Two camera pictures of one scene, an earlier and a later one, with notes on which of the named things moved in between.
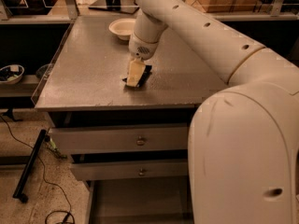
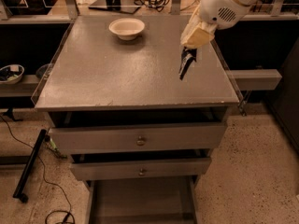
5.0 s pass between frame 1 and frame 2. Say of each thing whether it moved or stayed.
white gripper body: moved
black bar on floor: stayed
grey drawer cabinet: stayed
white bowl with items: stayed
